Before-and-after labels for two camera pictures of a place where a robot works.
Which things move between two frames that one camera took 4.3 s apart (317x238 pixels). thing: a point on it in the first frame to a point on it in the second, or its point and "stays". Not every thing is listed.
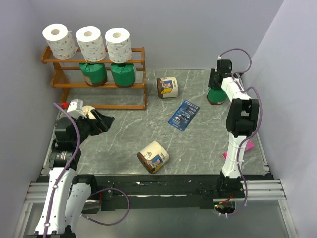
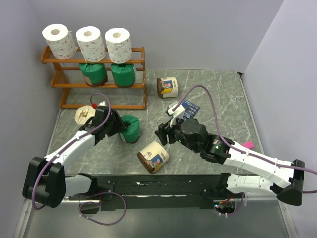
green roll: (216, 96) to (131, 134)
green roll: (95, 75) stays
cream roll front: (153, 156) stays
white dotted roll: (89, 39) stays
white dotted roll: (60, 40) stays
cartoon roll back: (167, 87) stays
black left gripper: (104, 122) to (119, 124)
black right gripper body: (211, 81) to (175, 133)
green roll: (124, 74) stays
